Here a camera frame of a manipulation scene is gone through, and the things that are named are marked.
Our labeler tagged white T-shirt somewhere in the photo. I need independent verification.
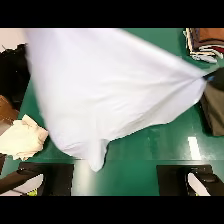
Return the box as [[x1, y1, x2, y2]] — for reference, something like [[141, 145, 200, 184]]
[[23, 28, 208, 173]]

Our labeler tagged cream garment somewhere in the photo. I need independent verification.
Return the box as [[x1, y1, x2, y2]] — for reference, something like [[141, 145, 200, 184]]
[[0, 114, 50, 162]]

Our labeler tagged heap of clothes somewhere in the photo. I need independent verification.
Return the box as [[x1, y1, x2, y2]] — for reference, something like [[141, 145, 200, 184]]
[[182, 28, 224, 65]]

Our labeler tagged folded brown garment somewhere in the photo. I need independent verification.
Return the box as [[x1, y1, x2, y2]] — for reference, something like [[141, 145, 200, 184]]
[[192, 28, 224, 51]]

